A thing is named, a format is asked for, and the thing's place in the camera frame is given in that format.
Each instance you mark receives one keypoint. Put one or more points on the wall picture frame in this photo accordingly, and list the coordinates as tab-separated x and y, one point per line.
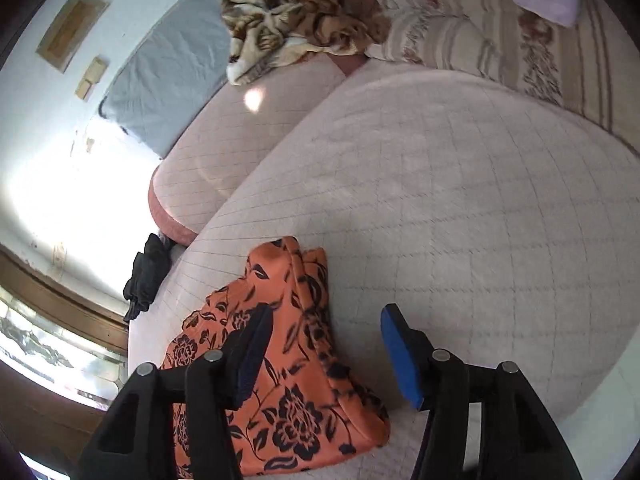
72	30

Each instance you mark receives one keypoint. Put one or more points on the grey pillow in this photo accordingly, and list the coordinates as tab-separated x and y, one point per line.
170	70

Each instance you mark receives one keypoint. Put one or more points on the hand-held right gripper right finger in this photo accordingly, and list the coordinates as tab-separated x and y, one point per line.
405	355

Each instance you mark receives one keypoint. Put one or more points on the brown patterned blanket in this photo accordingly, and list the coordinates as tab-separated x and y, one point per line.
295	15

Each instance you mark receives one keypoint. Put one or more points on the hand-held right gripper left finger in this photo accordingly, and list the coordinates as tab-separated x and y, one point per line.
250	355

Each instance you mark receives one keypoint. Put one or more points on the beige wall switch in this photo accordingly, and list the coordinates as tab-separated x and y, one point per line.
99	70
85	90

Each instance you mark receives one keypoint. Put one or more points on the orange floral shirt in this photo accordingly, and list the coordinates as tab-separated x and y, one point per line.
300	385

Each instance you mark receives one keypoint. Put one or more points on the pink headboard cushion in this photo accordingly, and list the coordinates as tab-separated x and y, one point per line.
240	150

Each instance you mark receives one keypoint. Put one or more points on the striped floral quilt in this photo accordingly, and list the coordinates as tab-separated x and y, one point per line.
475	40

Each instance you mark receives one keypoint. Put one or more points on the quilted bed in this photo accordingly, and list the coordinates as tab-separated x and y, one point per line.
475	210

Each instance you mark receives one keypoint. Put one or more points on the wooden stained glass door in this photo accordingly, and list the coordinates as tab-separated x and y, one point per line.
55	305

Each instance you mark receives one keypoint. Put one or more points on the black clothes pile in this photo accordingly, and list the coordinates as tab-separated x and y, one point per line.
147	275

